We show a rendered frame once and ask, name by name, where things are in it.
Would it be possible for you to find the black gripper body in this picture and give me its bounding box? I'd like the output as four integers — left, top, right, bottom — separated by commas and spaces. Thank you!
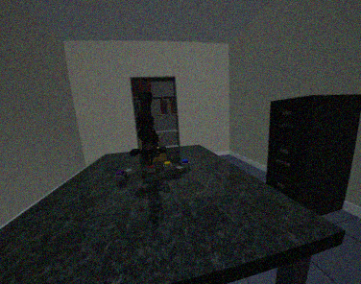
130, 138, 167, 156

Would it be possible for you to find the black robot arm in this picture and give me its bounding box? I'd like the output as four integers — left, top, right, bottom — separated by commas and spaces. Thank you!
136, 91, 159, 155

